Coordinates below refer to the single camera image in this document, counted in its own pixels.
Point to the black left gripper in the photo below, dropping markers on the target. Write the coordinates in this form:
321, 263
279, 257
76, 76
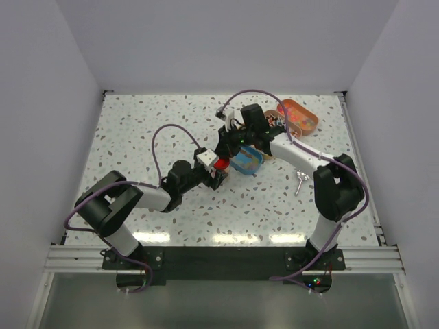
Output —
215, 181

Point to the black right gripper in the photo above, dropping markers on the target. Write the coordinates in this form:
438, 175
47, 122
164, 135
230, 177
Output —
226, 147

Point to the red jar lid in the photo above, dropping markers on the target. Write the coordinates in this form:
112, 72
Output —
222, 164

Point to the metal candy scoop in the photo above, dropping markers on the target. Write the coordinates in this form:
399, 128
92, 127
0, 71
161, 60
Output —
302, 177

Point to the clear glass jar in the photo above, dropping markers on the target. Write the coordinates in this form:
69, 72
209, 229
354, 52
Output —
224, 175

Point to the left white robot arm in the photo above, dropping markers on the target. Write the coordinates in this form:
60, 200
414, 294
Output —
106, 205

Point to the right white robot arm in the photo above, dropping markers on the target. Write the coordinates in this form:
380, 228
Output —
338, 189

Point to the pink oval lollipop tray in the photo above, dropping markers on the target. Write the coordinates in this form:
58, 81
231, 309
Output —
275, 118

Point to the yellow oval candy tray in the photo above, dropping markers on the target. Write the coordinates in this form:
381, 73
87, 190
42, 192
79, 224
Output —
267, 157

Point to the blue oval candy tray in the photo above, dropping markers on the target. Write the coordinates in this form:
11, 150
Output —
247, 161

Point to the orange oval candy tray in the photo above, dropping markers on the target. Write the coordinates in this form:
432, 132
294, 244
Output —
299, 115

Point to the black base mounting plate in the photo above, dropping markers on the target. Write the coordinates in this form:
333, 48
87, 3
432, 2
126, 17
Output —
158, 265

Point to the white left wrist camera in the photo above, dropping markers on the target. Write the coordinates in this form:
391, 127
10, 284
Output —
207, 158

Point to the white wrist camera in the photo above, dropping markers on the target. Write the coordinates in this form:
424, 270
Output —
226, 115
207, 158

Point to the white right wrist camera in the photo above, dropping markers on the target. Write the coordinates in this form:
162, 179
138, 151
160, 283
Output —
226, 115

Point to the aluminium frame rail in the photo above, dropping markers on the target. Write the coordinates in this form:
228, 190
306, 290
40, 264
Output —
76, 292

